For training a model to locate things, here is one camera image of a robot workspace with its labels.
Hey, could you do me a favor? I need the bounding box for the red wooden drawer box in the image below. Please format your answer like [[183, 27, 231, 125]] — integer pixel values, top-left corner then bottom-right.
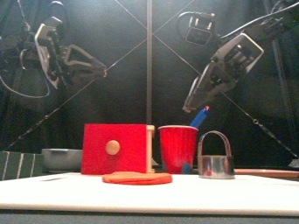
[[79, 122, 156, 176]]

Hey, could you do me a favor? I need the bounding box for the grey bowl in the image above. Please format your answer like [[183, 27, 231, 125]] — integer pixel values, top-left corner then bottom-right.
[[42, 148, 84, 172]]

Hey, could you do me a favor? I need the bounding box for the flat orange dough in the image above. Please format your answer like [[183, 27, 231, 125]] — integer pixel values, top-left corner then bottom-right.
[[102, 171, 174, 186]]

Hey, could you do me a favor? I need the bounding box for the blue pen with red tip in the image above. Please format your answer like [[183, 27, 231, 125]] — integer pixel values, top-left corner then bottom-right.
[[190, 105, 211, 130]]

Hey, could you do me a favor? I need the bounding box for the red plastic cup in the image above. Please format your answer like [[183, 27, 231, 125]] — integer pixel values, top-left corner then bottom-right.
[[156, 124, 200, 175]]

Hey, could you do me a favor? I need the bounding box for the brown wooden board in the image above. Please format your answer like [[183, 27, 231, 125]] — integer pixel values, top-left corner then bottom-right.
[[234, 168, 299, 179]]

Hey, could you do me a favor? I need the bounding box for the green white-striped cloth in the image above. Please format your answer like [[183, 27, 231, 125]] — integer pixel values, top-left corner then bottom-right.
[[0, 150, 46, 181]]

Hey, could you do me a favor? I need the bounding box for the white cutting board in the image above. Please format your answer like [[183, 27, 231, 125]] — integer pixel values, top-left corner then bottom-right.
[[0, 171, 299, 217]]

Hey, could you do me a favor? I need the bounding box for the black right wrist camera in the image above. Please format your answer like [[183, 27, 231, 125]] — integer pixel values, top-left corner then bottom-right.
[[183, 11, 218, 46]]

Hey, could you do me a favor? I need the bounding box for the black looping arm cable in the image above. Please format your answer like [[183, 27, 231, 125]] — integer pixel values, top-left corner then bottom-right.
[[0, 47, 52, 100]]

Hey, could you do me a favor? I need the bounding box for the vertical metal frame pole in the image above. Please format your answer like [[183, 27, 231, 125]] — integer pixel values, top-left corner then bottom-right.
[[144, 0, 155, 126]]

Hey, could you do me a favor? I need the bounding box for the round metal cutter with handle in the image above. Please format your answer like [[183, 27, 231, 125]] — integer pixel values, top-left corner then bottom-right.
[[196, 129, 236, 180]]

